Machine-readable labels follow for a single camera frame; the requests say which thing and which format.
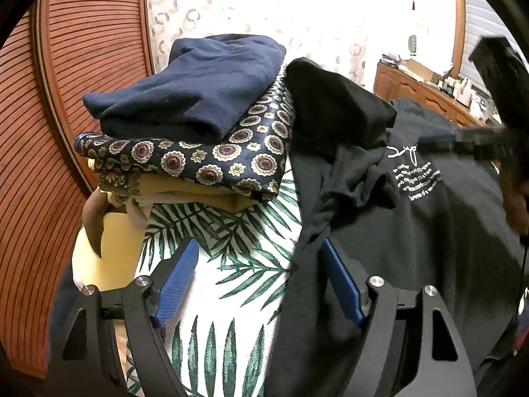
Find black printed t-shirt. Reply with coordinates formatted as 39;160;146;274
264;58;523;396

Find window blind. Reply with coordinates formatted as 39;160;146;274
460;0;524;91

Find cardboard box on dresser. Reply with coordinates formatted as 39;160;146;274
401;58;440;84

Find wooden dresser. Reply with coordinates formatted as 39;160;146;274
373;63;485;126

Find yellow plush pillow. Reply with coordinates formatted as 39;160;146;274
72;189;147;291

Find palm leaf bedsheet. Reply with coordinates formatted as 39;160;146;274
136;168;301;396

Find tan folded garment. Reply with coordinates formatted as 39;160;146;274
98;172;255;230

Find paisley patterned folded garment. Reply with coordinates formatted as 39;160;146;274
74;69;294;202

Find navy folded garment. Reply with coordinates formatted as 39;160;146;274
82;34;286;144

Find brown louvered wardrobe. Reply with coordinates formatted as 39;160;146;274
1;0;153;378

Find ring patterned curtain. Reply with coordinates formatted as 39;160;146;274
147;0;409;89

